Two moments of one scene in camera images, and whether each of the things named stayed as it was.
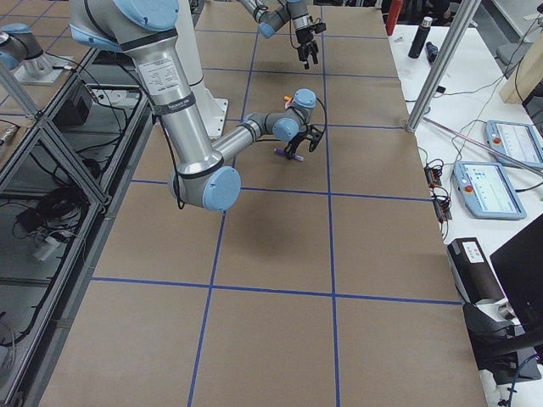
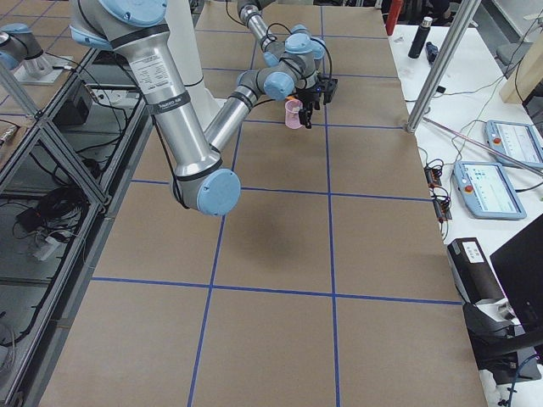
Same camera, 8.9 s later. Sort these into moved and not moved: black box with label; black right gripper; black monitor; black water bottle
Moved: black right gripper
Not moved: black water bottle; black box with label; black monitor
